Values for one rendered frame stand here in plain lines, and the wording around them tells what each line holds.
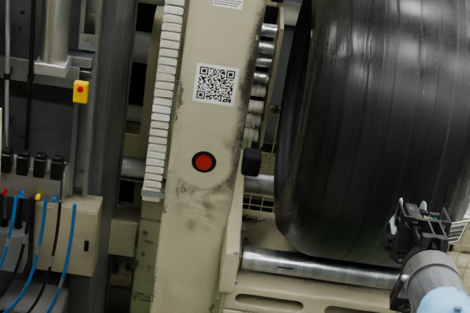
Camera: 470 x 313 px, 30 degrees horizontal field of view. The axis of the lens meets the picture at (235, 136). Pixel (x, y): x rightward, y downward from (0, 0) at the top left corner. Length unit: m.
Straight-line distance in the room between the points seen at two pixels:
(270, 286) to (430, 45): 0.56
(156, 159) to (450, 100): 0.56
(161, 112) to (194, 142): 0.08
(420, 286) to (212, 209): 0.61
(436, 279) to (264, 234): 0.80
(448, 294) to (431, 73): 0.41
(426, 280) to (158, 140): 0.64
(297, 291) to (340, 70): 0.48
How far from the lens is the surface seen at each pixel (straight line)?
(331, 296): 1.69
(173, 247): 1.74
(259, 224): 1.95
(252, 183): 1.89
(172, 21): 1.53
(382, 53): 1.40
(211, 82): 1.56
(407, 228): 1.31
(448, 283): 1.17
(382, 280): 1.69
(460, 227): 1.52
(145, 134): 2.48
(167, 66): 1.56
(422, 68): 1.41
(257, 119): 2.04
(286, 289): 1.67
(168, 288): 1.80
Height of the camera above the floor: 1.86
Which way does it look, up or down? 28 degrees down
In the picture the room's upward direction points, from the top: 9 degrees clockwise
